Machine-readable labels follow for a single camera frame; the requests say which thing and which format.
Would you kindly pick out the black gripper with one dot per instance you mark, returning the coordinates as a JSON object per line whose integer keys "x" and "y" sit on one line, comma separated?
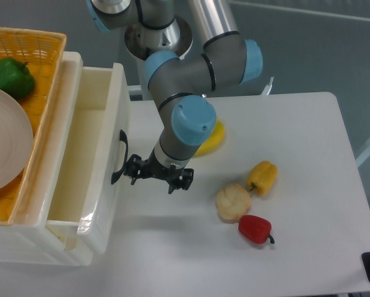
{"x": 177, "y": 178}

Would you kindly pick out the white drawer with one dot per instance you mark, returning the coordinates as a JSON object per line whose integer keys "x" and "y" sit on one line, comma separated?
{"x": 84, "y": 199}

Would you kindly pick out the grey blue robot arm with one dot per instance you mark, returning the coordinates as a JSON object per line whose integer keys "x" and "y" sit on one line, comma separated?
{"x": 177, "y": 85}

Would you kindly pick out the white drawer cabinet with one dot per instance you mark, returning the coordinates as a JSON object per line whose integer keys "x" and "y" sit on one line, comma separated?
{"x": 29, "y": 239}

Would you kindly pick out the yellow banana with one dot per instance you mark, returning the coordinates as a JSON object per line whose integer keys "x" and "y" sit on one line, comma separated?
{"x": 215, "y": 139}

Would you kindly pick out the beige bread roll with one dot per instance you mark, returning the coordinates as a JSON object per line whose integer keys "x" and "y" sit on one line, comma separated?
{"x": 232, "y": 202}

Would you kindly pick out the yellow bell pepper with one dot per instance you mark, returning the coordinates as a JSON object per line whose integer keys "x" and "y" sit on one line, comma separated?
{"x": 262, "y": 177}

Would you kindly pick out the red bell pepper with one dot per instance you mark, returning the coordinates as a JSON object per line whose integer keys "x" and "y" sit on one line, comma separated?
{"x": 256, "y": 229}

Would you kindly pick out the beige round plate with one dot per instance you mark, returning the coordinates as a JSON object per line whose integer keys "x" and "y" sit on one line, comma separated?
{"x": 16, "y": 138}

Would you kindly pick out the yellow plastic basket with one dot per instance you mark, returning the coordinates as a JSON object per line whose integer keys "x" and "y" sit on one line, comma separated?
{"x": 43, "y": 51}

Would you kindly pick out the green bell pepper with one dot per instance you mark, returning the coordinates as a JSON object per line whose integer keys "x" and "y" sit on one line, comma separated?
{"x": 15, "y": 78}

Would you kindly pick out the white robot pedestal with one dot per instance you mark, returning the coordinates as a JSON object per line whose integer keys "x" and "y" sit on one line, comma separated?
{"x": 142, "y": 41}

